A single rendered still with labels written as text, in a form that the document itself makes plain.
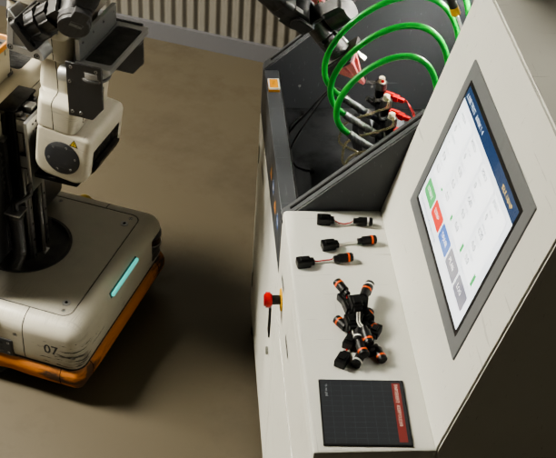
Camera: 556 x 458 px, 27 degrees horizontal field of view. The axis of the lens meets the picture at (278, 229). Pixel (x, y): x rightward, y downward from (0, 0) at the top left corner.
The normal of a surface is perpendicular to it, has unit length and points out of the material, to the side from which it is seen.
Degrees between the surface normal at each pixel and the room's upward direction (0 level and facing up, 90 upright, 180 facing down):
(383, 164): 90
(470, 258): 76
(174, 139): 0
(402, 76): 90
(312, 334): 0
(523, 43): 0
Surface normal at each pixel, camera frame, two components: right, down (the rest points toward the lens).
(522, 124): -0.96, -0.18
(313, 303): 0.05, -0.78
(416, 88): 0.07, 0.62
